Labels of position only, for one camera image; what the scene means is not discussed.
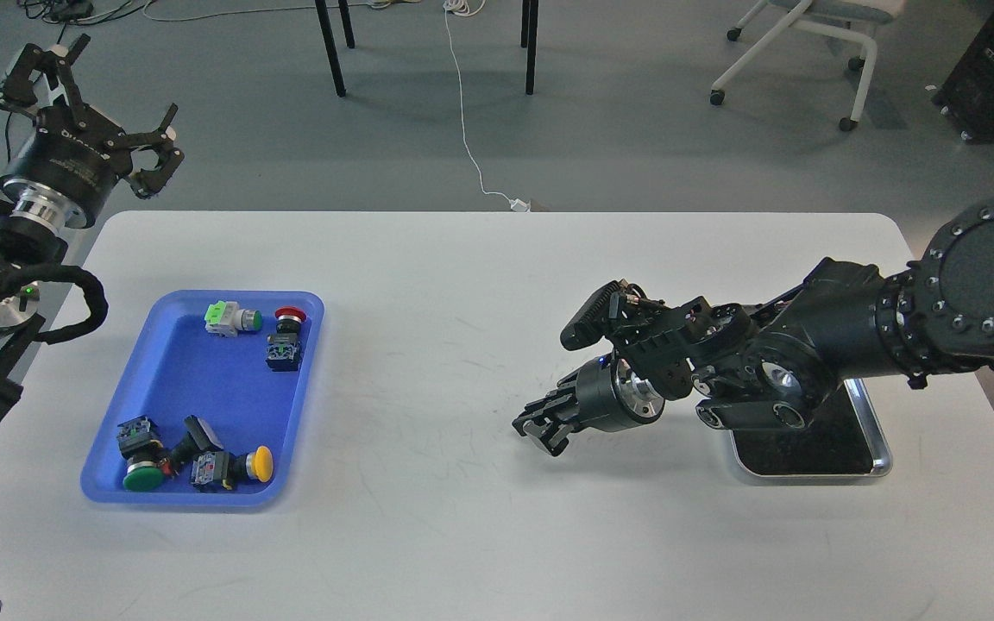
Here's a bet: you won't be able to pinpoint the black cable on floor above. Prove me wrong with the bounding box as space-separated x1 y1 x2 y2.
18 0 146 27

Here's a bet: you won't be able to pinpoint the black table legs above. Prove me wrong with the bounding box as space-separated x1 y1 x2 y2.
315 0 539 97

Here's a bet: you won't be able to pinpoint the large green push button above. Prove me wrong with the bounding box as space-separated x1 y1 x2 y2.
116 416 169 492

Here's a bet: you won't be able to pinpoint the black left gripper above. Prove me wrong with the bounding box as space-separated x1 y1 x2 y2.
0 35 186 229

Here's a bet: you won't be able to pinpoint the red emergency stop button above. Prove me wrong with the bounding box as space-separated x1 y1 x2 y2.
265 305 307 371

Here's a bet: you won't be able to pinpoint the white office chair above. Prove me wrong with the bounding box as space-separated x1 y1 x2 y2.
709 0 905 132

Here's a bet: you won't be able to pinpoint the blue plastic tray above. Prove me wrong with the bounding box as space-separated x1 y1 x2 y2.
80 290 324 511

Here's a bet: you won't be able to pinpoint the black switch part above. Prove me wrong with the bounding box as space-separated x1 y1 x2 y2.
169 414 224 471

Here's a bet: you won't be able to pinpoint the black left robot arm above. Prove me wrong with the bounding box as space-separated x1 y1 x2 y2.
0 34 185 422

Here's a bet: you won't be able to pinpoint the yellow push button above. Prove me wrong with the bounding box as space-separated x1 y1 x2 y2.
189 445 274 492

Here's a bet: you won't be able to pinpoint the green white push button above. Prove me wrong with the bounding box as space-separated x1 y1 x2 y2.
204 300 263 337

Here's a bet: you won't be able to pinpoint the silver metal tray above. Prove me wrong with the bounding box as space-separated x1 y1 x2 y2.
731 379 894 485

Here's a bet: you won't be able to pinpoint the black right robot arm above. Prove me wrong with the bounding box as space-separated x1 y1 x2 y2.
513 198 994 456

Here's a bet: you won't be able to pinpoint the white cable on floor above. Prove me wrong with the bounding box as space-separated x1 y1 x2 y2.
443 0 532 213

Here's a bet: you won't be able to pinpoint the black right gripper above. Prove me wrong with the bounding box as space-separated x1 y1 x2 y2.
512 356 665 457

